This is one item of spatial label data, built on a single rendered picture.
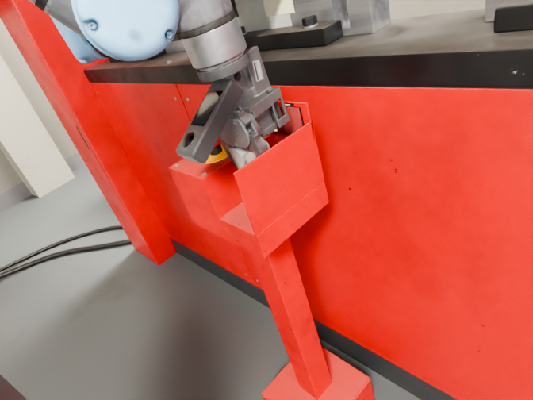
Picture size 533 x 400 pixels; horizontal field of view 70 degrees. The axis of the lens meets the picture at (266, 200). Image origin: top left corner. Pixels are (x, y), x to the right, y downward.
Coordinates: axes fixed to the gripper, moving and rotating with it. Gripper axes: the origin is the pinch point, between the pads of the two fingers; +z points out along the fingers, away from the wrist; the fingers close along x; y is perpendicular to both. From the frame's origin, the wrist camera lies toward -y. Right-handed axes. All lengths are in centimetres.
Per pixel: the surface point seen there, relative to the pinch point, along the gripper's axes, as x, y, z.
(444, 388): -19, 13, 63
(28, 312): 139, -52, 69
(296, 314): 2.2, -2.3, 31.5
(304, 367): 2.6, -5.6, 47.4
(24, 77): 296, 33, -3
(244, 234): -1.8, -6.8, 3.0
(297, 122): -2.4, 9.3, -6.9
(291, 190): -4.9, 2.0, 0.2
